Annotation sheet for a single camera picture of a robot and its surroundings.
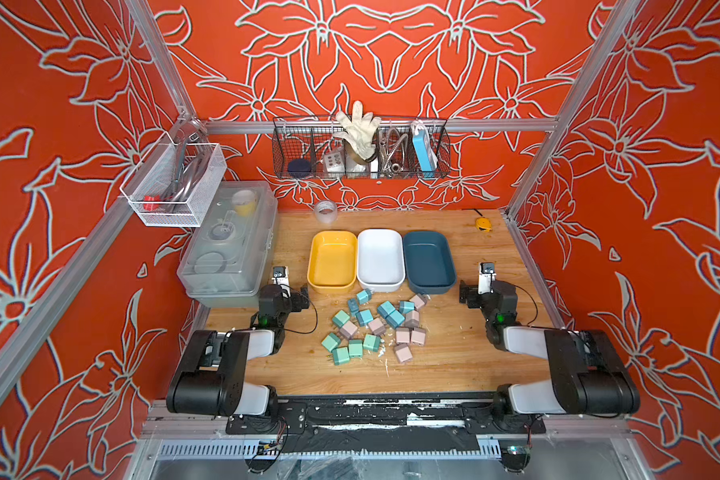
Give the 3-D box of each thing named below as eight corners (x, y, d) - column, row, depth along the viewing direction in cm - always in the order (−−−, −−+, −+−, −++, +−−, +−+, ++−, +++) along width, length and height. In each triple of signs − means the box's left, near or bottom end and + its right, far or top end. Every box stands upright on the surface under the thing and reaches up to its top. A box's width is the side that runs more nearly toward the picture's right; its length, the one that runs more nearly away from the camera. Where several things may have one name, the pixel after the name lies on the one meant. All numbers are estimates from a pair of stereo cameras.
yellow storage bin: (306, 295, 98) (304, 284, 93) (313, 242, 113) (311, 230, 108) (356, 295, 98) (356, 284, 93) (356, 242, 113) (356, 230, 108)
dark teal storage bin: (407, 295, 98) (409, 285, 93) (400, 242, 112) (402, 231, 107) (454, 295, 98) (459, 285, 93) (441, 242, 112) (445, 231, 107)
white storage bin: (357, 292, 98) (357, 283, 94) (357, 238, 113) (357, 228, 109) (406, 292, 98) (408, 283, 94) (399, 238, 113) (401, 228, 109)
